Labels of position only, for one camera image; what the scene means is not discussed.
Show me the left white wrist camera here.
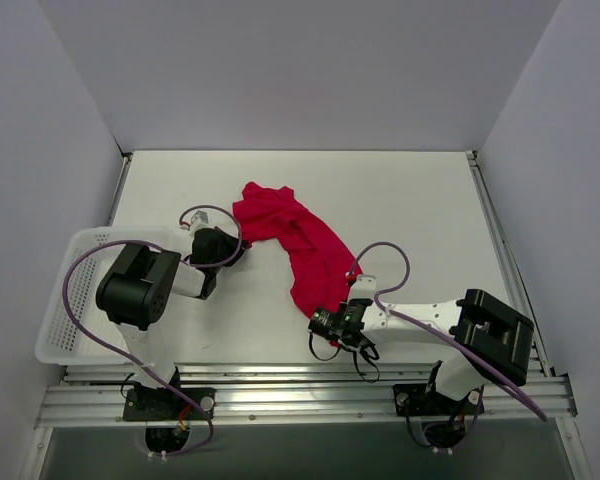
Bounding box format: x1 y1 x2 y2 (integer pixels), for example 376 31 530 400
180 210 210 237

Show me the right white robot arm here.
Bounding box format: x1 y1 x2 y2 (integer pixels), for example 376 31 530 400
309 289 534 413

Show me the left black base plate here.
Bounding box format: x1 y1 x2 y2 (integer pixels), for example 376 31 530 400
122 385 216 422

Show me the white perforated plastic basket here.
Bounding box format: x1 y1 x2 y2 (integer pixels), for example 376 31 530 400
35 226 174 366

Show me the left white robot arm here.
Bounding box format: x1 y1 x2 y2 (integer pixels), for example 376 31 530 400
95 227 249 419

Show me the red t-shirt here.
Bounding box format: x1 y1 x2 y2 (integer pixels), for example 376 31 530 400
232 182 362 318

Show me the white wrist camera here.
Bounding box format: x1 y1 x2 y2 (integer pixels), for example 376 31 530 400
180 210 210 237
346 273 377 301

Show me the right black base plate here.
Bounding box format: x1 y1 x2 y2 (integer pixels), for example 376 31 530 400
392 383 484 418

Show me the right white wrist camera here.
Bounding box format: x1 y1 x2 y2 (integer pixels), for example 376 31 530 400
346 273 377 301

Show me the aluminium extrusion rail frame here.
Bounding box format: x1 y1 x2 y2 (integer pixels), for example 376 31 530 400
34 362 579 429

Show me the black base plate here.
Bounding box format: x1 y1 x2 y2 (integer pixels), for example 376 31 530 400
122 385 216 422
392 383 484 418

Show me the black thin cable loop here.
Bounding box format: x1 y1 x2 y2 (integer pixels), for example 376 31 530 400
307 329 381 385

